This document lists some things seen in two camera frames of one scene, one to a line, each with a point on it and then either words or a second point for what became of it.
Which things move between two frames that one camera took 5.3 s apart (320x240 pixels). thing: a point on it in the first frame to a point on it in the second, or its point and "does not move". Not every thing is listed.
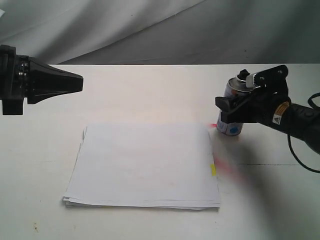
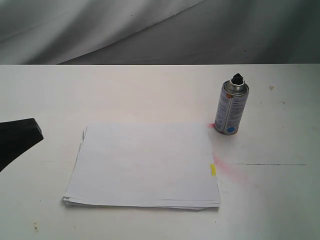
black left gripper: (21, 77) to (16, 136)
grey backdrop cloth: (163, 32) does not move
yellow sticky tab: (214, 170) does not move
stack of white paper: (160, 165) does not move
